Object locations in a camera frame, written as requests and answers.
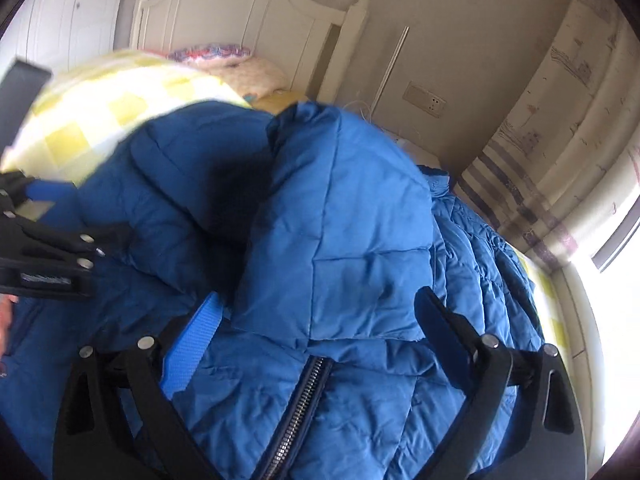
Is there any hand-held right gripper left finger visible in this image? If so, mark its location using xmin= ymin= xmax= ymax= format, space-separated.
xmin=54 ymin=292 xmax=224 ymax=480

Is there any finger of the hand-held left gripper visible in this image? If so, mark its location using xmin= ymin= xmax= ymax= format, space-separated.
xmin=0 ymin=169 xmax=77 ymax=222
xmin=0 ymin=220 xmax=132 ymax=302

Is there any white nightstand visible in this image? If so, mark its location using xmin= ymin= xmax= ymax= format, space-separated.
xmin=394 ymin=132 xmax=442 ymax=170

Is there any white wardrobe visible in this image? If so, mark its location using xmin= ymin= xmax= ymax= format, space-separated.
xmin=0 ymin=0 xmax=132 ymax=82

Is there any blue puffer jacket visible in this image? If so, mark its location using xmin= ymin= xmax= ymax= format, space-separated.
xmin=0 ymin=101 xmax=547 ymax=480

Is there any orange floral pillow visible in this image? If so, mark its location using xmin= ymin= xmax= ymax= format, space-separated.
xmin=192 ymin=55 xmax=290 ymax=100

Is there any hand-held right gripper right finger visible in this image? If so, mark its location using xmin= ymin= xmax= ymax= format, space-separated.
xmin=414 ymin=286 xmax=587 ymax=480

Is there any white bed headboard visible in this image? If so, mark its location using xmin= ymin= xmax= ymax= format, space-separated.
xmin=131 ymin=0 xmax=374 ymax=107

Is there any wall socket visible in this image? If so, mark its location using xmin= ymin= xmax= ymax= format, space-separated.
xmin=403 ymin=81 xmax=447 ymax=119

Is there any person's left hand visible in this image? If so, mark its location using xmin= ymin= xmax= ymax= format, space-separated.
xmin=0 ymin=296 xmax=20 ymax=357

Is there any striped printed curtain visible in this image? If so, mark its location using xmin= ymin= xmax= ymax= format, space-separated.
xmin=452 ymin=0 xmax=640 ymax=273

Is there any yellow checked blanket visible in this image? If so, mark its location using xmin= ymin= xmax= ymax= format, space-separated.
xmin=0 ymin=49 xmax=559 ymax=356

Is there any round patterned cushion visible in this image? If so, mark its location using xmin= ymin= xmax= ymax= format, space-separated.
xmin=167 ymin=42 xmax=254 ymax=65

